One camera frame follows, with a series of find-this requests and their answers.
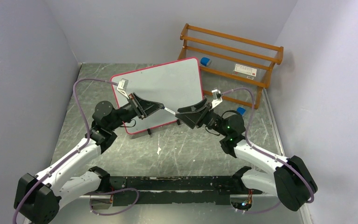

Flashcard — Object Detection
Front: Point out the blue square block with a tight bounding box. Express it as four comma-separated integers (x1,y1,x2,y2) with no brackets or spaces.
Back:
236,107,247,116

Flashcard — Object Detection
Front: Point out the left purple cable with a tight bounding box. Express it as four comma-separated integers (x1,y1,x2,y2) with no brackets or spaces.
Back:
12,77,140,224

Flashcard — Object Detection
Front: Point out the purple cable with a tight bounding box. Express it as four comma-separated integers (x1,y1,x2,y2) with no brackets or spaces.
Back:
222,87,316,215
12,77,140,224

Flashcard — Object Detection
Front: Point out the black base beam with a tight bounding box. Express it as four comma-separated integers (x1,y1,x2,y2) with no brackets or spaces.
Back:
110,175,261,206

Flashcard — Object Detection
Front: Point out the white blue whiteboard marker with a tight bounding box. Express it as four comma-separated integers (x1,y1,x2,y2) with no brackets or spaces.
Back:
163,107,176,115

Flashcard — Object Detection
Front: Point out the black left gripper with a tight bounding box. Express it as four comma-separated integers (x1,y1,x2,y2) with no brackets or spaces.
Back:
108,91,163,130

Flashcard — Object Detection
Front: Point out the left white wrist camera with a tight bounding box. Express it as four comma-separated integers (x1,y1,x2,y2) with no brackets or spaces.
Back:
117,78,129,99

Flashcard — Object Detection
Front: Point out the white cardboard box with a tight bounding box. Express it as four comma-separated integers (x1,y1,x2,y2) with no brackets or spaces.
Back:
232,64,257,80

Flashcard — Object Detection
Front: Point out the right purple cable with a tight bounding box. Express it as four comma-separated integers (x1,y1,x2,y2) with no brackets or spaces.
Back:
222,87,316,215

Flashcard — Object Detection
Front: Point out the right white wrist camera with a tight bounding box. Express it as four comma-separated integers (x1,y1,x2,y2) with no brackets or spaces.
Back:
211,89,223,109

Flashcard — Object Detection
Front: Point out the pink-framed whiteboard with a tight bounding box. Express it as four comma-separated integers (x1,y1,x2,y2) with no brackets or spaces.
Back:
110,57,203,134

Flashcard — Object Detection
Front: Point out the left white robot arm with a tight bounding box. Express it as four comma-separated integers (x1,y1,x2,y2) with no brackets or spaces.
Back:
12,93,164,224

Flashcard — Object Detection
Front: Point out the aluminium base frame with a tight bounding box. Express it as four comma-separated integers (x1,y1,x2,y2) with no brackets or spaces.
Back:
23,175,312,224

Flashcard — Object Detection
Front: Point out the blue grey board eraser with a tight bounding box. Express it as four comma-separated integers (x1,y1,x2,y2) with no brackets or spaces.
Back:
200,57,212,67

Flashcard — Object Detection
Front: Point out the wooden shelf rack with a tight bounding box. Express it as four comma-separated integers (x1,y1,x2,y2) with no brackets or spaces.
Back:
178,23,284,108

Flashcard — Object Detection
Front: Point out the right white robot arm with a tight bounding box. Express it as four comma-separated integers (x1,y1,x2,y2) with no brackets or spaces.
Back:
175,99,318,211

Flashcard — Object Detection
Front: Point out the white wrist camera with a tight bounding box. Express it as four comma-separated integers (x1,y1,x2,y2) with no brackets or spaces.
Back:
117,78,129,99
211,89,223,109

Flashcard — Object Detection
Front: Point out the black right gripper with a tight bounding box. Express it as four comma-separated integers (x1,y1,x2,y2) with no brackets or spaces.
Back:
175,98,228,137

